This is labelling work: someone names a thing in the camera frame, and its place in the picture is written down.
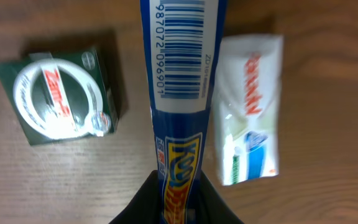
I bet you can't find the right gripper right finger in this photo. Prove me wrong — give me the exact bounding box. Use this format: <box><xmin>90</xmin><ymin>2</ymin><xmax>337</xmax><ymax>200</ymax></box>
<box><xmin>197</xmin><ymin>171</ymin><xmax>244</xmax><ymax>224</ymax></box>

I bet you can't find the white Panadol packet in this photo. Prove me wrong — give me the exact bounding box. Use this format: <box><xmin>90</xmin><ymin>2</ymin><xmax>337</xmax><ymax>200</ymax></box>
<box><xmin>213</xmin><ymin>34</ymin><xmax>284</xmax><ymax>186</ymax></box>

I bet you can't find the dark green round-logo box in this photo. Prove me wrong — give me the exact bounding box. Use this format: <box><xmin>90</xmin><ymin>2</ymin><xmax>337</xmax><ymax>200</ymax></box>
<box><xmin>0</xmin><ymin>47</ymin><xmax>119</xmax><ymax>146</ymax></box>

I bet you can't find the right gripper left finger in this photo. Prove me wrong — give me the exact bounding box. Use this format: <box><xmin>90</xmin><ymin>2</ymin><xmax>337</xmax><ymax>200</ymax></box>
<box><xmin>109</xmin><ymin>170</ymin><xmax>160</xmax><ymax>224</ymax></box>

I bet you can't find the blue Kool Fever box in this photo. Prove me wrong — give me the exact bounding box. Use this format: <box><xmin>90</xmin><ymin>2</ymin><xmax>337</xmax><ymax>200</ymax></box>
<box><xmin>140</xmin><ymin>0</ymin><xmax>227</xmax><ymax>224</ymax></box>

